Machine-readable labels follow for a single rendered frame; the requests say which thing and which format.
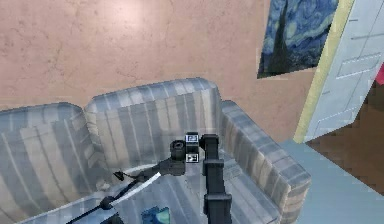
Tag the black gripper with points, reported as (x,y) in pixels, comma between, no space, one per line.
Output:
(177,165)

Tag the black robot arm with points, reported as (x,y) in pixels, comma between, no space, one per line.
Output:
(215,180)

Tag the grey blue striped sofa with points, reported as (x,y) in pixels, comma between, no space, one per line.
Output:
(140,120)

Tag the teal blue box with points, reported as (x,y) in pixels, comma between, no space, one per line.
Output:
(156,216)

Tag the pale grey room door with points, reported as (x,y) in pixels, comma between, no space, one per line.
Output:
(353,66)

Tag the red object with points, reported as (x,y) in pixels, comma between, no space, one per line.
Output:
(380,75)

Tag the blue swirl wall painting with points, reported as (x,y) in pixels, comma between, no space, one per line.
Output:
(296,36)

